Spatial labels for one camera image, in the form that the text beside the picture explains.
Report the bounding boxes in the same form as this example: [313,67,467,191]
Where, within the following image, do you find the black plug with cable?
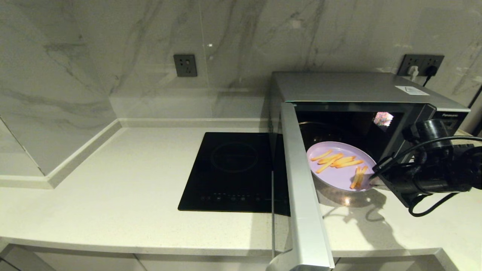
[423,66,439,87]

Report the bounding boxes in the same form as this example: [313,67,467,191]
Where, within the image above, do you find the black induction cooktop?
[177,132,273,212]

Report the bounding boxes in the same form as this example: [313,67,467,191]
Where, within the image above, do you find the angled grey cabinet panel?
[0,244,57,271]

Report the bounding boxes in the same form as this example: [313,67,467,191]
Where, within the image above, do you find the beige cabinet door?
[333,257,439,271]
[33,250,148,271]

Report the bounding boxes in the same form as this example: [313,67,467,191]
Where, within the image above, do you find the dark grey wall socket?
[397,55,424,76]
[423,55,445,77]
[173,55,197,78]

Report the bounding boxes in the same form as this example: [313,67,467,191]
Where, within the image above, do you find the beige drawer front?
[135,254,273,271]

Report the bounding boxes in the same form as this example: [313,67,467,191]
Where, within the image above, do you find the silver microwave oven body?
[268,72,471,181]

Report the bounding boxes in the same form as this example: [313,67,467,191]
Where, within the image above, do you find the purple round plate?
[306,142,378,192]

